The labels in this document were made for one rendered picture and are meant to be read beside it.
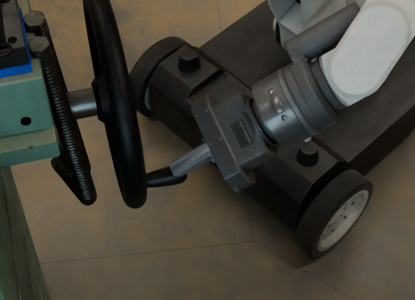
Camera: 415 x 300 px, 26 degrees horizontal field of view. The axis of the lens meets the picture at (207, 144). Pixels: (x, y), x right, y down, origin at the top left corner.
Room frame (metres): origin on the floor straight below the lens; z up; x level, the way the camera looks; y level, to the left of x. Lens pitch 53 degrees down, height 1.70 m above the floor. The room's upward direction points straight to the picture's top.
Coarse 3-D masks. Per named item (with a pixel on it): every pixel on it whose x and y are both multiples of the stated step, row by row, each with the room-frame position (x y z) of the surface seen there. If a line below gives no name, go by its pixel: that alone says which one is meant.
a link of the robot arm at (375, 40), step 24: (384, 0) 0.71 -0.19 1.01; (408, 0) 0.72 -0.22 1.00; (360, 24) 0.69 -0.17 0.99; (384, 24) 0.69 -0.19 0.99; (408, 24) 0.69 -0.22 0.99; (336, 48) 0.68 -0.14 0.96; (360, 48) 0.67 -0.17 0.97; (384, 48) 0.67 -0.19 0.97; (336, 72) 0.66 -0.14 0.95; (360, 72) 0.66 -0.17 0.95; (384, 72) 0.65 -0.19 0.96; (360, 96) 0.64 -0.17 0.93
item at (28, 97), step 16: (32, 64) 0.66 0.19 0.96; (0, 80) 0.64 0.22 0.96; (16, 80) 0.64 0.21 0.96; (32, 80) 0.64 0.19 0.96; (0, 96) 0.63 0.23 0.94; (16, 96) 0.63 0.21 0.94; (32, 96) 0.64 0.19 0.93; (48, 96) 0.67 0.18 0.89; (0, 112) 0.63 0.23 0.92; (16, 112) 0.63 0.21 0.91; (32, 112) 0.64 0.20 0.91; (48, 112) 0.64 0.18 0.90; (0, 128) 0.63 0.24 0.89; (16, 128) 0.63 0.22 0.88; (32, 128) 0.64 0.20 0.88
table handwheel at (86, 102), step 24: (96, 0) 0.77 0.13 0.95; (96, 24) 0.73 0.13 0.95; (96, 48) 0.85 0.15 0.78; (120, 48) 0.70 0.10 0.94; (96, 72) 0.84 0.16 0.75; (120, 72) 0.67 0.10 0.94; (72, 96) 0.72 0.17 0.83; (96, 96) 0.72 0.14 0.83; (120, 96) 0.65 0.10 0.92; (120, 120) 0.63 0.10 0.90; (120, 144) 0.61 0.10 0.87; (120, 168) 0.71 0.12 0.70; (144, 168) 0.61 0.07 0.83; (120, 192) 0.67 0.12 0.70; (144, 192) 0.60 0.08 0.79
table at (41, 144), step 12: (36, 132) 0.64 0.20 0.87; (48, 132) 0.64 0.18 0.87; (0, 144) 0.62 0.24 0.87; (12, 144) 0.62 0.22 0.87; (24, 144) 0.62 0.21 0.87; (36, 144) 0.62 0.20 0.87; (48, 144) 0.62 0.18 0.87; (0, 156) 0.61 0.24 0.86; (12, 156) 0.61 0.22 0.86; (24, 156) 0.61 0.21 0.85; (36, 156) 0.62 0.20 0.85; (48, 156) 0.62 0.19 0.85
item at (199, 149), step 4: (204, 140) 0.66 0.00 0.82; (204, 144) 0.65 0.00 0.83; (196, 148) 0.65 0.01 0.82; (200, 148) 0.65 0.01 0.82; (204, 148) 0.65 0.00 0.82; (188, 152) 0.65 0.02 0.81; (192, 152) 0.65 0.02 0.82; (196, 152) 0.64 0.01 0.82; (200, 152) 0.64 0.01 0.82; (184, 156) 0.65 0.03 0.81; (188, 156) 0.64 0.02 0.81; (192, 156) 0.64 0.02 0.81; (176, 160) 0.64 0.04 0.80; (180, 160) 0.64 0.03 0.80; (184, 160) 0.64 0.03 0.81; (172, 164) 0.64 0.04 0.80; (176, 164) 0.64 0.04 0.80; (180, 164) 0.64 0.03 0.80; (172, 168) 0.64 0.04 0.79
